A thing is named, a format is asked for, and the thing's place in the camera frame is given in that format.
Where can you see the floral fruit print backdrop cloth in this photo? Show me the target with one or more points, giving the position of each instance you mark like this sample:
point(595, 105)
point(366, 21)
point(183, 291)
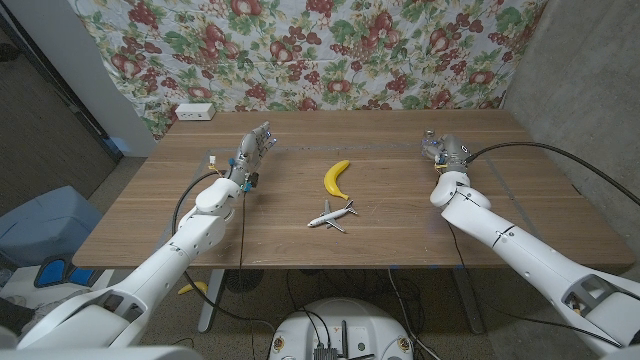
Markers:
point(300, 50)

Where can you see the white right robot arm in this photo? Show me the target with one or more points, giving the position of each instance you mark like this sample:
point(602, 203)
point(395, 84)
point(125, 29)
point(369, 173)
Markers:
point(525, 250)

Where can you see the white power strip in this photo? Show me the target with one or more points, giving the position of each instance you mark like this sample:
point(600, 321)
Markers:
point(195, 111)

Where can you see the blue-grey plastic bin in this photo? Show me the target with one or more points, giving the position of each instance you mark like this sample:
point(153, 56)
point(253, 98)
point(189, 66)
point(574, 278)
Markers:
point(50, 225)

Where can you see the white toy airplane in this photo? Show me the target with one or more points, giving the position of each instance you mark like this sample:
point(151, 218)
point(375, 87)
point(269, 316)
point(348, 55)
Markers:
point(330, 217)

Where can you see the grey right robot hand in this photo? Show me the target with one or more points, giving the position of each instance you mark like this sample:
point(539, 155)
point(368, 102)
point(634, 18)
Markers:
point(452, 147)

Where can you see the blue and black pedal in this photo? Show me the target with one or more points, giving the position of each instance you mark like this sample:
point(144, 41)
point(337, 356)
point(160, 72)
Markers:
point(52, 272)

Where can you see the clear glass salt shaker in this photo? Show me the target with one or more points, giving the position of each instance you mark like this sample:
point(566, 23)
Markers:
point(428, 136)

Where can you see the yellow toy banana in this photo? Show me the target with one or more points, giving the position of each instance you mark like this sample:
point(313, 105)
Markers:
point(331, 180)

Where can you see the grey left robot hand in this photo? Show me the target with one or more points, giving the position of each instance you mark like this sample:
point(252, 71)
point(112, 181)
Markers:
point(249, 150)

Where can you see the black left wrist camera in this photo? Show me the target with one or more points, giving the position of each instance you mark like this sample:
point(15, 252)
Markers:
point(251, 181)

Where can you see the white robot torso base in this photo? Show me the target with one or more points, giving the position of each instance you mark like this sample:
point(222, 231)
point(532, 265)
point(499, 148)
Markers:
point(370, 325)

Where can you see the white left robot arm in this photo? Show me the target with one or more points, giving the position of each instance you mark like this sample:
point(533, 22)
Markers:
point(160, 267)

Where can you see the grey table leg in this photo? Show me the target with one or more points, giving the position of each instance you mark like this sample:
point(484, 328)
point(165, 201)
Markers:
point(467, 300)

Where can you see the white table leg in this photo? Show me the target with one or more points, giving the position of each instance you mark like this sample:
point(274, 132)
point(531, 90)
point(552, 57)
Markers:
point(212, 300)

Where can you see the yellow object under table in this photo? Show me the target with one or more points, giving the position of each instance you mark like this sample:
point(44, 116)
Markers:
point(197, 286)

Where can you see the round black fan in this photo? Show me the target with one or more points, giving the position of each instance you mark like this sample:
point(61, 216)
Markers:
point(243, 280)

